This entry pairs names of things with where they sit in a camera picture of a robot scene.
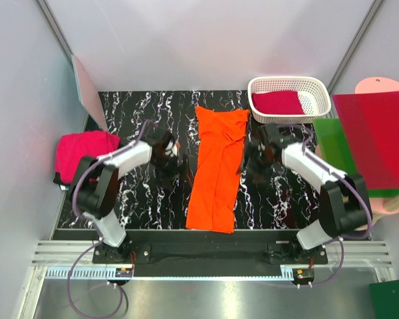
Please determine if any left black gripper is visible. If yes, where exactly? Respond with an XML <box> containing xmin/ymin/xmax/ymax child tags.
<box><xmin>151</xmin><ymin>154</ymin><xmax>192</xmax><ymax>191</ymax></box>

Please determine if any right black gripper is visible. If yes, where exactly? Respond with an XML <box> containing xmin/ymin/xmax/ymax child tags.
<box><xmin>235</xmin><ymin>143</ymin><xmax>276</xmax><ymax>184</ymax></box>

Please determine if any orange t shirt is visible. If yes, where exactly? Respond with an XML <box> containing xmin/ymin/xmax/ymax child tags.
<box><xmin>186</xmin><ymin>106</ymin><xmax>249</xmax><ymax>233</ymax></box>

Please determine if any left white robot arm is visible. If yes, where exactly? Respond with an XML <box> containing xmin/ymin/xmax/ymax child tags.
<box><xmin>70</xmin><ymin>128</ymin><xmax>194</xmax><ymax>263</ymax></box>

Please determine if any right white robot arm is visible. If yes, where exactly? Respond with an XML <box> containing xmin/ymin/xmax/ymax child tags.
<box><xmin>238</xmin><ymin>124</ymin><xmax>372</xmax><ymax>264</ymax></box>

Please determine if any dark red t shirt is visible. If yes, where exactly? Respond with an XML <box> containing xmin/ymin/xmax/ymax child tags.
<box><xmin>251</xmin><ymin>90</ymin><xmax>305</xmax><ymax>115</ymax></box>

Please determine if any white plastic basket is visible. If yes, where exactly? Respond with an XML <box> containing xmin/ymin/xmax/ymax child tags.
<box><xmin>247</xmin><ymin>76</ymin><xmax>331</xmax><ymax>124</ymax></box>

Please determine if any green plastic board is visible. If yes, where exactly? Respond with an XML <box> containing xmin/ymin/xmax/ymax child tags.
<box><xmin>313</xmin><ymin>118</ymin><xmax>399</xmax><ymax>198</ymax></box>

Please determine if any folded pink t shirt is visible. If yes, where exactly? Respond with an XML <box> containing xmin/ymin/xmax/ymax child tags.
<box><xmin>55</xmin><ymin>130</ymin><xmax>121</xmax><ymax>175</ymax></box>

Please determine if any folded black t shirt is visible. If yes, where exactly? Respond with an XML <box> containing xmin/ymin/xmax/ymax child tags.
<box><xmin>53</xmin><ymin>171</ymin><xmax>74</xmax><ymax>191</ymax></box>

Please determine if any red plastic board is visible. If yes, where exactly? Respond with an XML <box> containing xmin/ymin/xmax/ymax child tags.
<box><xmin>332</xmin><ymin>91</ymin><xmax>399</xmax><ymax>189</ymax></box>

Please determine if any pink wooden stand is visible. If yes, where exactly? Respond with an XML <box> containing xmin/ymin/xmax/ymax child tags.
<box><xmin>314</xmin><ymin>76</ymin><xmax>399</xmax><ymax>230</ymax></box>

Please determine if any dark green board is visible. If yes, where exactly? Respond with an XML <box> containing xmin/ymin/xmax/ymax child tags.
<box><xmin>369</xmin><ymin>280</ymin><xmax>399</xmax><ymax>319</ymax></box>

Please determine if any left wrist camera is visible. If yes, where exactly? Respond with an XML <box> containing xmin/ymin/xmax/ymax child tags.
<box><xmin>164</xmin><ymin>138</ymin><xmax>180</xmax><ymax>158</ymax></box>

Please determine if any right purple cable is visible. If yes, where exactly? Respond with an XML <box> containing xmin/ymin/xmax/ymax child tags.
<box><xmin>285</xmin><ymin>123</ymin><xmax>375</xmax><ymax>287</ymax></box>

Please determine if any purple cable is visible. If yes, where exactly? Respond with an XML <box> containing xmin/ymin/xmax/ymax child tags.
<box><xmin>68</xmin><ymin>119</ymin><xmax>157</xmax><ymax>317</ymax></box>
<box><xmin>285</xmin><ymin>123</ymin><xmax>375</xmax><ymax>287</ymax></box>

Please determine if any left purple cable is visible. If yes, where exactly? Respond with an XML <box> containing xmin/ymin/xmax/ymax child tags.
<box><xmin>68</xmin><ymin>119</ymin><xmax>157</xmax><ymax>317</ymax></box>

